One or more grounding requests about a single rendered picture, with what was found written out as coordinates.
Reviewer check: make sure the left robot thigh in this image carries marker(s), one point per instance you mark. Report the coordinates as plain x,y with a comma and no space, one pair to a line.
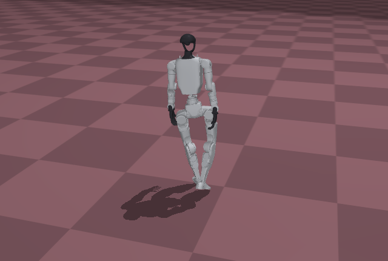
184,130

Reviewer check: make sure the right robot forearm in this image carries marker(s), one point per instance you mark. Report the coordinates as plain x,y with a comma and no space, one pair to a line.
212,97

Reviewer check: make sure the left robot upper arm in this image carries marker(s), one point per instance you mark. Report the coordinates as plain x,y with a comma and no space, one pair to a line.
172,75

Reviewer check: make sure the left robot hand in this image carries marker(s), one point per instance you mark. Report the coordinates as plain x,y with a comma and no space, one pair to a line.
172,115

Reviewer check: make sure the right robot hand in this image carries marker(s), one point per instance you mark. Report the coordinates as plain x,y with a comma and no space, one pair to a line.
214,112

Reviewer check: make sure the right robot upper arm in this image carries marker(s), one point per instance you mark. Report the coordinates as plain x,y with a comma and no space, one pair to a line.
207,65

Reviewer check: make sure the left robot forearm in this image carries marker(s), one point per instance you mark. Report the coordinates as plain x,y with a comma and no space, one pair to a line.
171,97

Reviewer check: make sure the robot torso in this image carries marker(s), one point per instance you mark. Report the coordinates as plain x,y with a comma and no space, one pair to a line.
189,75

